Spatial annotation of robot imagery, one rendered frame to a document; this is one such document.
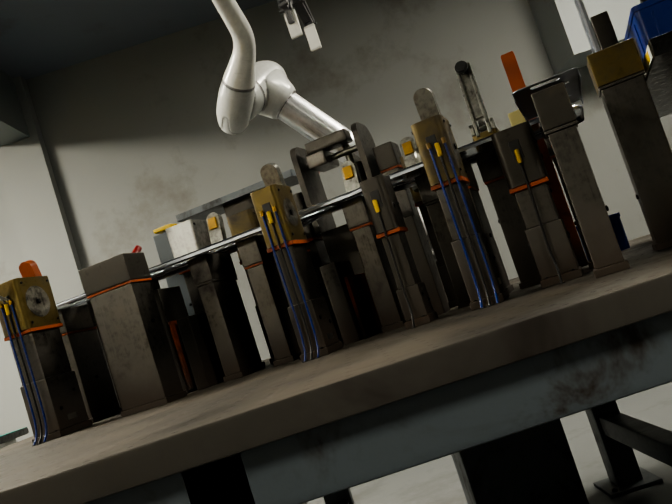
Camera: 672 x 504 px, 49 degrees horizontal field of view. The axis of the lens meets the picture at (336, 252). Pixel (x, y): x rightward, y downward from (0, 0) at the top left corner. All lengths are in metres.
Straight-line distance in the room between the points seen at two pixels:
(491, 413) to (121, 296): 0.99
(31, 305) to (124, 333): 0.24
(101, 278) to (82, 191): 3.40
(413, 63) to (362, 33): 0.39
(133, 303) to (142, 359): 0.12
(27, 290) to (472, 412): 1.18
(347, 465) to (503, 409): 0.18
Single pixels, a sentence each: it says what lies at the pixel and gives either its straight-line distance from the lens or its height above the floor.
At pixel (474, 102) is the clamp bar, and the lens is 1.74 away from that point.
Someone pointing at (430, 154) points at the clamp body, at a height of 0.98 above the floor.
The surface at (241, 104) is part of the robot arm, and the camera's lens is 2.30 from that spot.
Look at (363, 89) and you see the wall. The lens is 4.92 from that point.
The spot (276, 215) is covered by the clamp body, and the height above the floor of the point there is 0.98.
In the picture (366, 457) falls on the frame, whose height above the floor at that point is 0.61.
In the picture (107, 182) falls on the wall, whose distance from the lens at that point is 5.01.
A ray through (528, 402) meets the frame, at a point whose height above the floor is 0.61.
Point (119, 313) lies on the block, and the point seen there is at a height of 0.91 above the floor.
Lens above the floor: 0.77
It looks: 5 degrees up
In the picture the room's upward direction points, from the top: 18 degrees counter-clockwise
